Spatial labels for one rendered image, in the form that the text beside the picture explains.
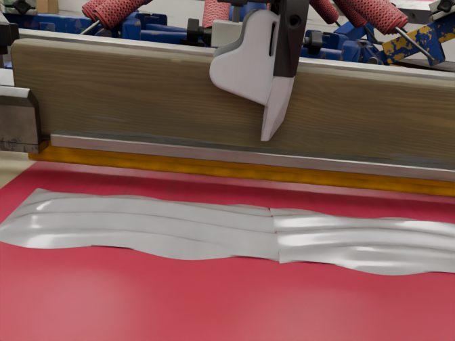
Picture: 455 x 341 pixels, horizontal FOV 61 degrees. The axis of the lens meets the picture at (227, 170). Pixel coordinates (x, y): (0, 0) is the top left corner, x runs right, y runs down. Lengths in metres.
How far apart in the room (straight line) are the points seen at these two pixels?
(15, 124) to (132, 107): 0.09
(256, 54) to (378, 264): 0.16
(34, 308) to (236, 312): 0.10
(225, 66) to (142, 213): 0.12
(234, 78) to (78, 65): 0.12
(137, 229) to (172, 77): 0.12
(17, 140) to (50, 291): 0.15
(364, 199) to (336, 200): 0.03
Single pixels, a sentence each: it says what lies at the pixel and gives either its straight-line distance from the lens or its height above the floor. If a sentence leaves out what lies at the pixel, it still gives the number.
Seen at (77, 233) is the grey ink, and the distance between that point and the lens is 0.26.
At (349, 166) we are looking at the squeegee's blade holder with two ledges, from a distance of 0.33.
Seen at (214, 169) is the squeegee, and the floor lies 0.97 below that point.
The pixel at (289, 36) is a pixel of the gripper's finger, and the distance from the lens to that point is 0.27.
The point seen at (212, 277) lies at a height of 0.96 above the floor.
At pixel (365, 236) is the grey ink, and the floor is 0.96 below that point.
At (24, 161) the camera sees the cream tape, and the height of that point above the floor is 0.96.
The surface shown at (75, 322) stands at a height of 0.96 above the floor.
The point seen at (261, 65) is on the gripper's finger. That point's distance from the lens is 0.29.
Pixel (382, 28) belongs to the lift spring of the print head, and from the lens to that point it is 0.95.
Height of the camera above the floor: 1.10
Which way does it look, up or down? 23 degrees down
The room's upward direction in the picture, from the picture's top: 6 degrees clockwise
